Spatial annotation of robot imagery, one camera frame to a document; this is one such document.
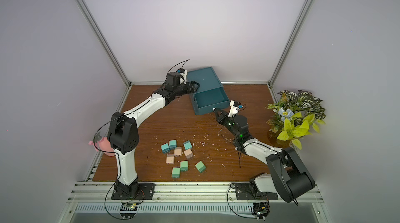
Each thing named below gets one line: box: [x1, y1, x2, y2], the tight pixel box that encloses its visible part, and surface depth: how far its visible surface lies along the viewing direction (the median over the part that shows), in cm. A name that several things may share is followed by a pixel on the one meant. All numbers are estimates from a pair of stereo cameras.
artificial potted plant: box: [264, 89, 327, 150], surface depth 74 cm
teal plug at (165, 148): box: [160, 142, 170, 155], surface depth 87 cm
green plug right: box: [194, 160, 207, 173], surface depth 81 cm
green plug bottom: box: [171, 167, 181, 179], surface depth 79 cm
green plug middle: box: [180, 160, 189, 172], surface depth 81 cm
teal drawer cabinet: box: [185, 66, 230, 116], surface depth 91 cm
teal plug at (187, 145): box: [183, 140, 193, 151], surface depth 89 cm
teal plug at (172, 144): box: [168, 139, 177, 150], surface depth 89 cm
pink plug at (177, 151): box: [173, 146, 182, 157], surface depth 86 cm
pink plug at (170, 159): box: [166, 153, 175, 165], surface depth 83 cm
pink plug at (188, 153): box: [183, 148, 194, 160], surface depth 85 cm
